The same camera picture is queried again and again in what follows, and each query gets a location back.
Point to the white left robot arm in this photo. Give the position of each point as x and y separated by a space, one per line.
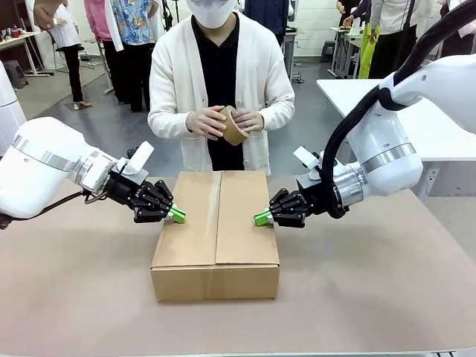
37 167

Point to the white air purifier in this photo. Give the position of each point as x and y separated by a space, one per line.
9 111

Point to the person's left hand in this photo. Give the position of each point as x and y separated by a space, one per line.
251 122

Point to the person in yellow trousers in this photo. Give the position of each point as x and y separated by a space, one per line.
368 56

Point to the person in white cardigan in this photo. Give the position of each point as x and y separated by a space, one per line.
171 74

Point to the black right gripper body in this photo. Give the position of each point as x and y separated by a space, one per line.
316 195

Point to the person's right forearm white sleeve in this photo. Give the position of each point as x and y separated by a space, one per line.
167 122

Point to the person in dark denim jacket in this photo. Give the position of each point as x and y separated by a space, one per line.
267 15

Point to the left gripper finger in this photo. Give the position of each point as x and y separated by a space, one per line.
152 215
160 195

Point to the long-haired person in white top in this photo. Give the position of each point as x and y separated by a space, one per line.
72 67

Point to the dark plastic stool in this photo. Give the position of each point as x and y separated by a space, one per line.
328 52

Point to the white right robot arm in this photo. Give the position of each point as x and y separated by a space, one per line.
383 141

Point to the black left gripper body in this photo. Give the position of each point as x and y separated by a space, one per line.
128 189

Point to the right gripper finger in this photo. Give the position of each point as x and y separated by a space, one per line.
286 202
290 220

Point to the brown packing tape roll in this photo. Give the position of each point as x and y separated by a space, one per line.
232 130

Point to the person in black top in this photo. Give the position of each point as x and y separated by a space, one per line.
455 46

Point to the person's right hand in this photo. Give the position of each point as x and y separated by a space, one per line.
204 122

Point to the grey frame desk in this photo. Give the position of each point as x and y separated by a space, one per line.
292 37

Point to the person's left forearm white sleeve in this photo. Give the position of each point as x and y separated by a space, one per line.
279 117

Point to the white background desk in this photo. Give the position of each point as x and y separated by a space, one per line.
346 33

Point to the white power strip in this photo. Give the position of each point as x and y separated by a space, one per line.
432 176

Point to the light wooden background table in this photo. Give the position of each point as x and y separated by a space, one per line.
18 39

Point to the person in white jacket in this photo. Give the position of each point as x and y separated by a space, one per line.
394 15

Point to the person in pink shirt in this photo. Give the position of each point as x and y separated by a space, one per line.
98 18

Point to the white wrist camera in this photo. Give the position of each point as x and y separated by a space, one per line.
306 158
139 158

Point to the grey plastic stool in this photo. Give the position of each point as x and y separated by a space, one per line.
15 74

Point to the person in blue floral shirt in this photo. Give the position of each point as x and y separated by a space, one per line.
130 22

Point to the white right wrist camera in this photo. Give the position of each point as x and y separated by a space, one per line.
306 158

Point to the white side table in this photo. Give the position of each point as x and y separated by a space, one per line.
439 143

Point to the brown cardboard box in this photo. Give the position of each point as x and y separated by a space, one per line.
241 230

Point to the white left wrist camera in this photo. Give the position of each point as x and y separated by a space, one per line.
139 158

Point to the red cup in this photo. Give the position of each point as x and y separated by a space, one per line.
15 34

